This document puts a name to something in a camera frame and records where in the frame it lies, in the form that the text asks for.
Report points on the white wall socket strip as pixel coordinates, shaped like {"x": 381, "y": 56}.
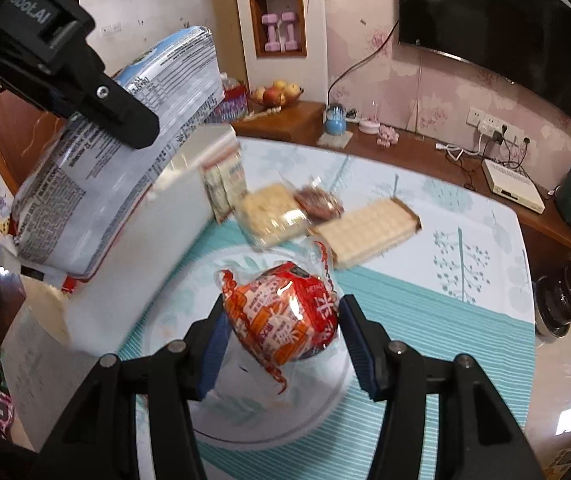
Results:
{"x": 490, "y": 122}

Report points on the cream cracker packet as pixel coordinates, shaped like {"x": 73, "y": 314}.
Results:
{"x": 270, "y": 212}

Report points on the brown wooden panel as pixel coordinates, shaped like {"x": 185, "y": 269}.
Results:
{"x": 20, "y": 130}

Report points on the fruit bowl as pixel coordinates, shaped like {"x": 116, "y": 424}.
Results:
{"x": 275, "y": 95}

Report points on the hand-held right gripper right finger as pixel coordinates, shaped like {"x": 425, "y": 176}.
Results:
{"x": 360, "y": 350}

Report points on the pink dumbbell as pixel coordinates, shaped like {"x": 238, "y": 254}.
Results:
{"x": 290, "y": 30}
{"x": 270, "y": 32}

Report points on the white router box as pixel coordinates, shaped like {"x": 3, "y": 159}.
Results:
{"x": 513, "y": 185}

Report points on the pink toy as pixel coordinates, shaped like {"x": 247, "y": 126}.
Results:
{"x": 388, "y": 136}

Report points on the black pot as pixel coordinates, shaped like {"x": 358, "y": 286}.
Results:
{"x": 563, "y": 290}

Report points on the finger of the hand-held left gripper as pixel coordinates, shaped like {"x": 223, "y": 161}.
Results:
{"x": 115, "y": 105}

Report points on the white round box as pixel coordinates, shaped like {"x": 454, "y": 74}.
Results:
{"x": 368, "y": 126}

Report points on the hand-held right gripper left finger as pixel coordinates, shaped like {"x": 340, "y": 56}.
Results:
{"x": 213, "y": 355}

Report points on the white plastic bin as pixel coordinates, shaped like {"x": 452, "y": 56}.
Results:
{"x": 165, "y": 240}

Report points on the black flat television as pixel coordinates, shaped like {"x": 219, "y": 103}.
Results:
{"x": 490, "y": 15}

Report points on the white coaster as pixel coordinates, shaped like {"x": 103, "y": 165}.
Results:
{"x": 333, "y": 141}

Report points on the cream wafer packet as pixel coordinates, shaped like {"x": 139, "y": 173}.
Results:
{"x": 365, "y": 232}

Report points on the dark brown snack packet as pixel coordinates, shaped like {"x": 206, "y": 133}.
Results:
{"x": 318, "y": 202}

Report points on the wooden framed wall niche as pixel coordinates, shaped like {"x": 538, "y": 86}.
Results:
{"x": 278, "y": 0}

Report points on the red round snack packet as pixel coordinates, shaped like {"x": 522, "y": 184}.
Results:
{"x": 280, "y": 320}

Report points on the blue white biscuit packet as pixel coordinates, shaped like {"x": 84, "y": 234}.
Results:
{"x": 90, "y": 185}

